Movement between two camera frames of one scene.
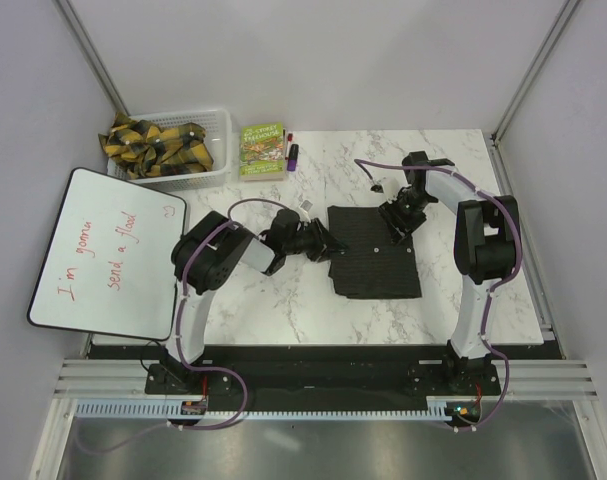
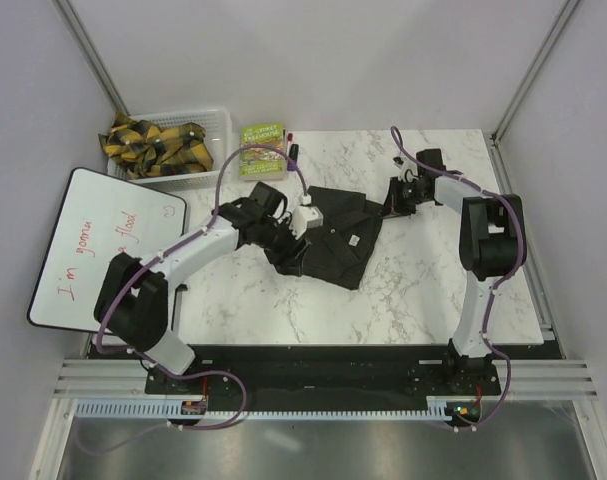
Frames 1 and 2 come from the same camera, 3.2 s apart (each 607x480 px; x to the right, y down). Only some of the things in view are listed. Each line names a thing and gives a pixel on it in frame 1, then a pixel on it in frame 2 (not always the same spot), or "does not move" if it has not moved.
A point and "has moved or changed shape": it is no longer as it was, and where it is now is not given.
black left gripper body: x=309 y=241 to x=276 y=241
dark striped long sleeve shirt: x=372 y=266 has moved or changed shape
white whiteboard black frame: x=107 y=266 does not move
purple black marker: x=293 y=157 does not move
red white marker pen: x=289 y=140 does not move
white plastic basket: x=217 y=138 does not move
